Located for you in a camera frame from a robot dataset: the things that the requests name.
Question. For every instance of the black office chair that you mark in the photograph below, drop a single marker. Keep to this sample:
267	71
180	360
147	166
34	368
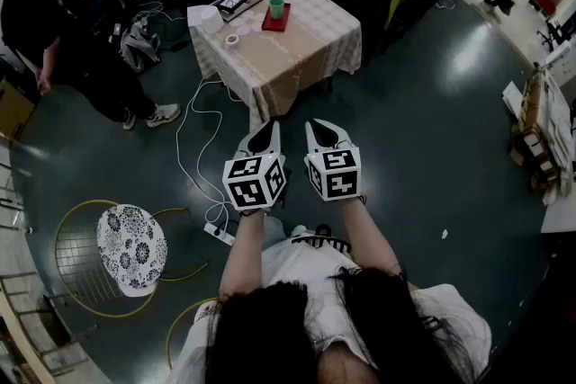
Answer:
558	33

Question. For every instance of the green cup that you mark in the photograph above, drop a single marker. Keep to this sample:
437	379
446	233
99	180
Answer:
276	9

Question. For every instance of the stack of cardboard boxes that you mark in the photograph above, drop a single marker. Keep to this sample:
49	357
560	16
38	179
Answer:
535	126

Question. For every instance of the white daisy-shaped mat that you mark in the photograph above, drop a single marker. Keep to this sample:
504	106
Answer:
247	24

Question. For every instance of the white paper roll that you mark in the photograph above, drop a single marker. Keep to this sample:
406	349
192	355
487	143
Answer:
210	19

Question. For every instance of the white paper sheets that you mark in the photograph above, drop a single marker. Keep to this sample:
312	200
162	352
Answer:
512	96

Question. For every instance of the white power strip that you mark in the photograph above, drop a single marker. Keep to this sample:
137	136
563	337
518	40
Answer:
218	234

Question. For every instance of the person's right forearm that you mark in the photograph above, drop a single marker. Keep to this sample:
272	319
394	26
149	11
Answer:
364	238

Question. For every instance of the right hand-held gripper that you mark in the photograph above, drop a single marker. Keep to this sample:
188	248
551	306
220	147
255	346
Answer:
335	180

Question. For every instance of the grey backpack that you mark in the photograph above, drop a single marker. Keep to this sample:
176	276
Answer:
139	47

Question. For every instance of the white tape roll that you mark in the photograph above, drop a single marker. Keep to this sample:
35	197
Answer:
227	40

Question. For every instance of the person's grey jeans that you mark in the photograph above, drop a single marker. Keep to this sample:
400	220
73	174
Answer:
272	229

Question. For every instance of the beige checkered tablecloth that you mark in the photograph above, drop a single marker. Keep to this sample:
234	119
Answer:
292	58

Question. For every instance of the red square tray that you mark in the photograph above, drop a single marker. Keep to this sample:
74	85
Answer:
274	25

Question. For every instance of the brown cardboard box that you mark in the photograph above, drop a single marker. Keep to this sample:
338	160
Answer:
13	108

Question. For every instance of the person's left forearm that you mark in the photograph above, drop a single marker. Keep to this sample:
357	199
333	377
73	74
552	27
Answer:
243	247

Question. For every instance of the black framed picture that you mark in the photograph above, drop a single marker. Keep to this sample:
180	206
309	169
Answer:
234	1

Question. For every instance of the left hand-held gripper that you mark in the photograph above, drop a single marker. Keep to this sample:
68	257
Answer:
247	189

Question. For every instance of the white desk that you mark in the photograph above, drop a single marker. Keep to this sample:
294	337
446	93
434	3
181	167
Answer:
560	216

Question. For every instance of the person's white shirt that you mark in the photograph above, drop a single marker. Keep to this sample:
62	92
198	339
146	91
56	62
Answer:
306	261

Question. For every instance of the smartphone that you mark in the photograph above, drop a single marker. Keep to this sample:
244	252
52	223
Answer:
118	28

